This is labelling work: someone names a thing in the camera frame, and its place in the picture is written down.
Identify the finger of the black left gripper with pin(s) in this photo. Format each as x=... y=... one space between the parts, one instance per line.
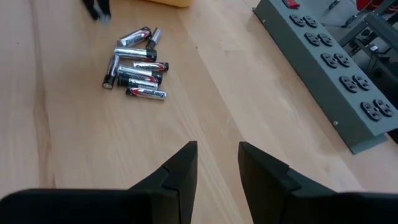
x=91 y=9
x=104 y=7

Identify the grey metal frame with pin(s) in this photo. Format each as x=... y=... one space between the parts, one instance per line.
x=379 y=26

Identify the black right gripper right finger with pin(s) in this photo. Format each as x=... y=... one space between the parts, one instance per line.
x=295 y=208

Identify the yellow plastic bin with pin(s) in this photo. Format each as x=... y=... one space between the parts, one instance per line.
x=174 y=2

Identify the grey multi-outlet power strip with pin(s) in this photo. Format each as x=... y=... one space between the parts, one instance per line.
x=311 y=68

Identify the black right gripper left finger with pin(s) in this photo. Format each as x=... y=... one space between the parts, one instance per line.
x=109 y=208

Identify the silver black Energizer battery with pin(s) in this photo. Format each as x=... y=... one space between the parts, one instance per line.
x=111 y=71
x=135 y=36
x=146 y=93
x=154 y=38
x=151 y=66
x=106 y=19
x=136 y=83
x=140 y=74
x=135 y=53

